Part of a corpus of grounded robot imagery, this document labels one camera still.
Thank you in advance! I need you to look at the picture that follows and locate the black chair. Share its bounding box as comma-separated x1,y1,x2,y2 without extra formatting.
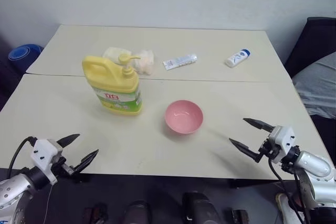
283,17,336,79

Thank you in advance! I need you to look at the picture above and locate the clear plastic bag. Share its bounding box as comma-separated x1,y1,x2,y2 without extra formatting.
132,48,155,76

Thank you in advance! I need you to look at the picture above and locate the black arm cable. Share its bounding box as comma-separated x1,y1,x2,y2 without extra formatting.
7,136,36,180
268,158,312,224

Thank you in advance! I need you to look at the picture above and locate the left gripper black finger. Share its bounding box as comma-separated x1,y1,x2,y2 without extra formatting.
58,133,81,148
72,149,100,175

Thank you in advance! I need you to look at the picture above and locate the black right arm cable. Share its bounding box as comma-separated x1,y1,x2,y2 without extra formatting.
268,158,312,224

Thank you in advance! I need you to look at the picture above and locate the blue round roll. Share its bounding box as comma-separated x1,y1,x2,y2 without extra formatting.
7,44,44,65

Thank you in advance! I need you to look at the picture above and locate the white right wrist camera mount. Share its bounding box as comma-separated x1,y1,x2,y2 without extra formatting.
262,125,296,164

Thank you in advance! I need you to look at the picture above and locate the white bottle with blue cap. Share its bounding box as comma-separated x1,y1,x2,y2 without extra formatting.
224,48,251,68

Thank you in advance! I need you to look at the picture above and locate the dark brown block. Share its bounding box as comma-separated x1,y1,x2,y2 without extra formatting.
83,202,109,224
230,209,249,224

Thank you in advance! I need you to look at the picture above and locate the grey cloth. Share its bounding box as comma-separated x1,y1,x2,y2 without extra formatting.
292,51,336,119

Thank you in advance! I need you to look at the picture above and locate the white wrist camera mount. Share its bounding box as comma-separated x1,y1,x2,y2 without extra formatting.
30,138,64,186
262,125,296,164

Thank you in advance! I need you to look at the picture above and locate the white shoe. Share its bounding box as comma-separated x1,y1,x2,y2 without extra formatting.
275,193,299,224

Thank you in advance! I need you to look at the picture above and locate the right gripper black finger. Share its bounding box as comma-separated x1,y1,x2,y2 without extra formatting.
228,137,264,164
243,118,274,134

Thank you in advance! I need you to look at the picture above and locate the yellow detergent bottle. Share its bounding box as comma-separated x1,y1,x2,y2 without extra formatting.
81,54,143,116

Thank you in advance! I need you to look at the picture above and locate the white toothpaste tube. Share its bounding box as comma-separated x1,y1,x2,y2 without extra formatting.
162,54,198,71

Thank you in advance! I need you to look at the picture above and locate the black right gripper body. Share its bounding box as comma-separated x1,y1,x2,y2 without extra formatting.
259,135,281,162

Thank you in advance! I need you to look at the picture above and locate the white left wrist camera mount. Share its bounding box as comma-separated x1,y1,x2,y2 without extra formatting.
30,138,64,186

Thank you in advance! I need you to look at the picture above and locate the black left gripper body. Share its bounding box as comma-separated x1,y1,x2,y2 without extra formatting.
53,156,79,180

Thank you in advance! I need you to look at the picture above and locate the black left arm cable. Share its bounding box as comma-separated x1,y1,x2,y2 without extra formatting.
7,136,36,180

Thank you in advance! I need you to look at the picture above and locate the white plastic packet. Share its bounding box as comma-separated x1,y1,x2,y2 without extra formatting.
102,46,132,65

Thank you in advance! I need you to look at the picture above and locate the pink bowl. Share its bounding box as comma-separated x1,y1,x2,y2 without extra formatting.
164,100,204,134

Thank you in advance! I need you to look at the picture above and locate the dark rounded shape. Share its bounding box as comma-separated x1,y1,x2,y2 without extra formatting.
182,190,219,224
125,200,152,224

